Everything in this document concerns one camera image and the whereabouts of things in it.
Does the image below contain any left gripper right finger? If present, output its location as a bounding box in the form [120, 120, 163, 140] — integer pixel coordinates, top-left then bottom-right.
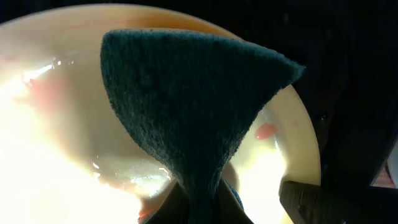
[213, 179, 253, 224]

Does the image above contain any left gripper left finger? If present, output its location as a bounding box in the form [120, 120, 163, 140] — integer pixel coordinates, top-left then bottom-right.
[144, 182, 189, 224]

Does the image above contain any green scouring sponge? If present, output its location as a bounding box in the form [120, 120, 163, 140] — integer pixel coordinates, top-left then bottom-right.
[100, 30, 304, 223]

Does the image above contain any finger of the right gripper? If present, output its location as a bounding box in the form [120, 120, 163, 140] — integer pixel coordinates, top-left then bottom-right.
[279, 181, 397, 224]

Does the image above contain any yellow plate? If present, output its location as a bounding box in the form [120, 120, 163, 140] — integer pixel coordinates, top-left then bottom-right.
[1, 4, 321, 223]

